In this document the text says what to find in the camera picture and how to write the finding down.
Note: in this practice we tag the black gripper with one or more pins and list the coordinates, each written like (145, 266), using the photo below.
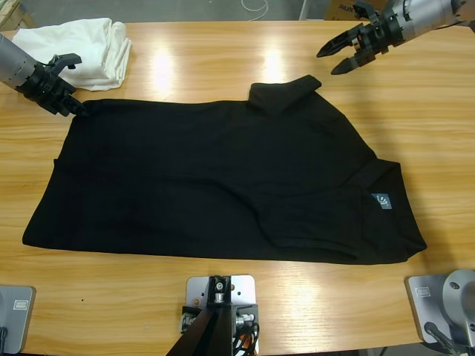
(48, 87)
(378, 35)

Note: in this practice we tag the black Unitree polo shirt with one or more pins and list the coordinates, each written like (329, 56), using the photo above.
(222, 178)

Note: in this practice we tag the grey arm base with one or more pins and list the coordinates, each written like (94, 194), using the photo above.
(423, 300)
(18, 322)

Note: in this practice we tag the AUX cardboard box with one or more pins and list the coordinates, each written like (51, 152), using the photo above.
(339, 9)

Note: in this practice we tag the white folded cloth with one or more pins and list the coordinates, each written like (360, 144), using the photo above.
(92, 52)

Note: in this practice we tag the wooden pallet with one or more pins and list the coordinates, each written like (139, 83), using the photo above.
(13, 15)

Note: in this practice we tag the silver connector plug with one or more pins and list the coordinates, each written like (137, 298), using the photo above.
(187, 322)
(245, 319)

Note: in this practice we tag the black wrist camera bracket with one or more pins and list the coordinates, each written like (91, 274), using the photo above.
(65, 61)
(365, 9)

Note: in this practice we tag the white upright post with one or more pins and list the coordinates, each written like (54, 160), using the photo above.
(303, 9)

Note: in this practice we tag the white mount block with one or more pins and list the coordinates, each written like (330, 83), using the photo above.
(245, 293)

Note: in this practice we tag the dark camera post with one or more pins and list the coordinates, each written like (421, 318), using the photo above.
(200, 341)

